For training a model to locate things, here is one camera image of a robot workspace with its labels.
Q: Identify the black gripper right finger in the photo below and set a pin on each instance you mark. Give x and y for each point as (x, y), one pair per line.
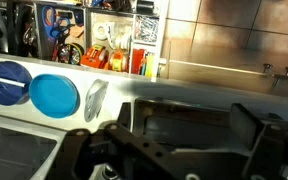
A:
(267, 141)

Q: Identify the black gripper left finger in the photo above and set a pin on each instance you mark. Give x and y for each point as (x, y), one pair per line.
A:
(130, 157)

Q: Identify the black toaster oven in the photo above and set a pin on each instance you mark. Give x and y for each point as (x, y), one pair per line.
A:
(199, 138)

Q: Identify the clear tape dispenser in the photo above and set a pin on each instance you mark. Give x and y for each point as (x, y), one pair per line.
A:
(94, 99)

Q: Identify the light blue bowl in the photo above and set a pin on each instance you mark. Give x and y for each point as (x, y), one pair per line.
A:
(54, 95)

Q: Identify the orange tape dispenser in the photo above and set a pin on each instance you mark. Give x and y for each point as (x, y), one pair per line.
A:
(96, 57)

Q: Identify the open wooden junk drawer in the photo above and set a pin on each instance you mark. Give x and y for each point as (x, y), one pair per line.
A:
(134, 43)

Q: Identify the white tape roll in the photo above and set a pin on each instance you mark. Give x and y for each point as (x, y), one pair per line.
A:
(101, 31)

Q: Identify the dark blue bowl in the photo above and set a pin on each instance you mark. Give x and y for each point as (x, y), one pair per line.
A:
(10, 94)

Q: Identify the white chopstick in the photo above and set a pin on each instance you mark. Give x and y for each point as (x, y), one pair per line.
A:
(12, 82)

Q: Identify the cabinet drawer handle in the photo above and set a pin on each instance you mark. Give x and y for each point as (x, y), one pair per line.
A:
(276, 75)

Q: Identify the blue handled scissors in drawer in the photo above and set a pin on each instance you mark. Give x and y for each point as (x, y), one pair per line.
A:
(54, 25)

